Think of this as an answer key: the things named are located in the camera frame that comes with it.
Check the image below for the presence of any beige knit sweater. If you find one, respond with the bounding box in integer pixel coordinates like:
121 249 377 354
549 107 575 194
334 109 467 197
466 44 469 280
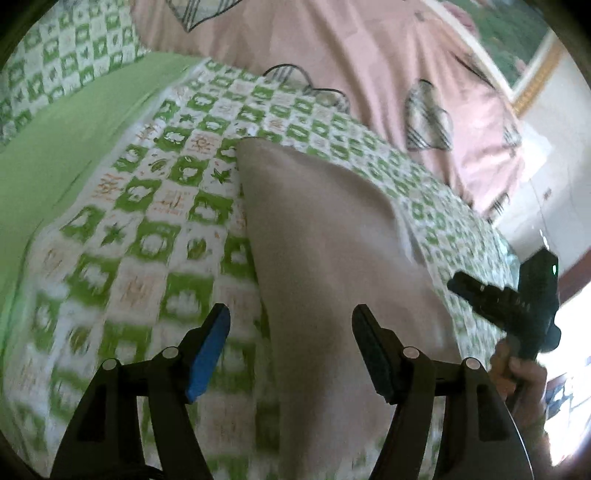
236 138 460 479

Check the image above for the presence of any person's right hand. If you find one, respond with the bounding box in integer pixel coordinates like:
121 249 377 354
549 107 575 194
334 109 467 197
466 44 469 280
489 339 551 468

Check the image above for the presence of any green white checkered bedsheet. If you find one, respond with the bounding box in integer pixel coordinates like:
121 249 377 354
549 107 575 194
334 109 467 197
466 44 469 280
1 1 517 479

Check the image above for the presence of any framed landscape painting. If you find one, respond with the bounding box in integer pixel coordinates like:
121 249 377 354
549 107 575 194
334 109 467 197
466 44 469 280
426 0 564 116

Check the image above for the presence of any pink quilt with plaid hearts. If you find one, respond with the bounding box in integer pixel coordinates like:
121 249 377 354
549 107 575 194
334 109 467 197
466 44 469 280
131 1 522 216

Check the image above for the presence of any brown wooden door frame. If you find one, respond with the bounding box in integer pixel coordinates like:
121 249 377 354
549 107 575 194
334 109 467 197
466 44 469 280
558 255 591 297

